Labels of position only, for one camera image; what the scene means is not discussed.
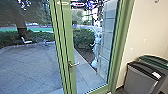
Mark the white garden statue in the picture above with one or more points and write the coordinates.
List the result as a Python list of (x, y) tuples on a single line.
[(96, 43)]

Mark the grey indoor trash bin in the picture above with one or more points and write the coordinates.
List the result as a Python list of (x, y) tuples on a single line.
[(140, 80)]

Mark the dark tree trunk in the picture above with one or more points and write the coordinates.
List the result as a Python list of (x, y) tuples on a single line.
[(21, 31)]

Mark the green hedge bush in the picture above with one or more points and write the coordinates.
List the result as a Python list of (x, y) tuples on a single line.
[(83, 38)]

